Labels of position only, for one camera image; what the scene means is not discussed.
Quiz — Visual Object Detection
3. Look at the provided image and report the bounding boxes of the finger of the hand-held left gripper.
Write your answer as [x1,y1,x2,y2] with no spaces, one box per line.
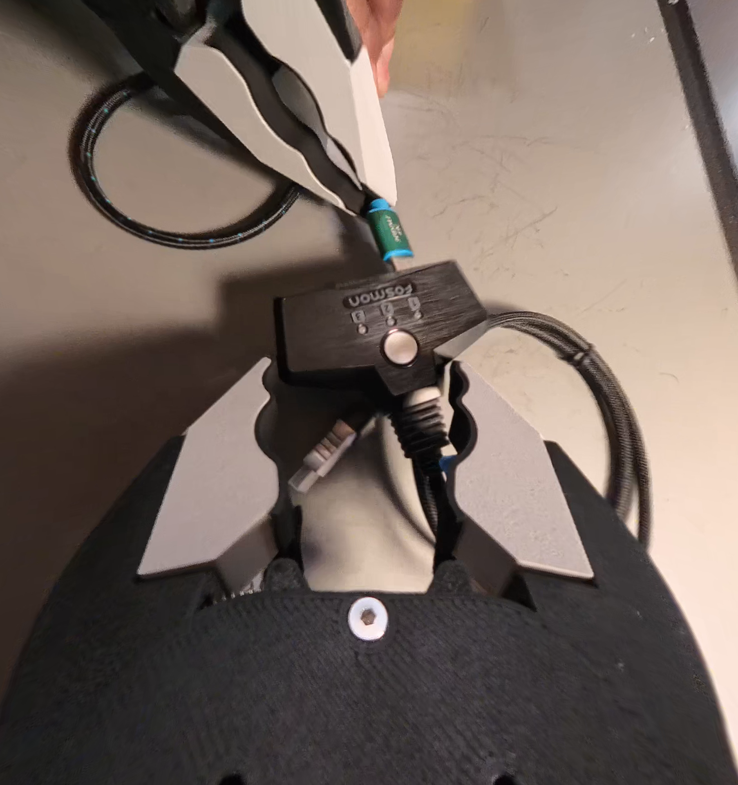
[174,42,362,215]
[242,0,400,207]

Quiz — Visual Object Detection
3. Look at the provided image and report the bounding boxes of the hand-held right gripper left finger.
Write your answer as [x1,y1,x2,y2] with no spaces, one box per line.
[137,357,302,592]

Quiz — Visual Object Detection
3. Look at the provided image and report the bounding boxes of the dark grey desk panel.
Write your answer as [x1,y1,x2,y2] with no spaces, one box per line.
[657,0,738,246]

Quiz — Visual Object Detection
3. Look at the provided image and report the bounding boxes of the black braided switch cable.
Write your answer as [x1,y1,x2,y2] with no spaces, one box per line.
[288,312,652,562]

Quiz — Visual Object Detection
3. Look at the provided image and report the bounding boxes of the person's left hand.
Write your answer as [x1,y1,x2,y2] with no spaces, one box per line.
[351,0,402,99]

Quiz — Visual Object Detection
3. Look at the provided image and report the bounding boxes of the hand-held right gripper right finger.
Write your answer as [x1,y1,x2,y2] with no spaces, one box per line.
[433,362,595,599]

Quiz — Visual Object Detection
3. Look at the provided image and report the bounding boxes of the black hdmi switch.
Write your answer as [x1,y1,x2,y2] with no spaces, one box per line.
[274,260,489,398]

